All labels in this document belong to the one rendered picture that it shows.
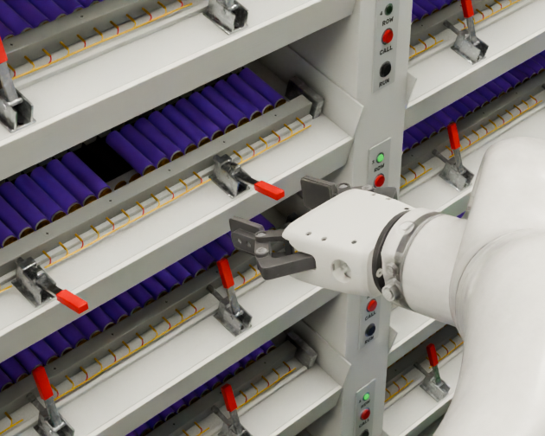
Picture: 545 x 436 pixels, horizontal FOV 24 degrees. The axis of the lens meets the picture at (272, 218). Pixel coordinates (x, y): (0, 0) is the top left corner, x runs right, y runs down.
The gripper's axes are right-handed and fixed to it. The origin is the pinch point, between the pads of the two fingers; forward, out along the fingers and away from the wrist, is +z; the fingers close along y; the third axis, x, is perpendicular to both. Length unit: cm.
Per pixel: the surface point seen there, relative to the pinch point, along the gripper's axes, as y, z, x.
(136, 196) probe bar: 0.8, 23.2, -4.3
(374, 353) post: 37, 27, -46
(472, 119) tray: 65, 30, -22
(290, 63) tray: 30.0, 28.1, -0.6
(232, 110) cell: 19.2, 27.2, -2.3
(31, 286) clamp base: -15.4, 20.2, -6.2
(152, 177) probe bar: 3.9, 23.9, -3.6
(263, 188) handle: 11.8, 15.3, -6.3
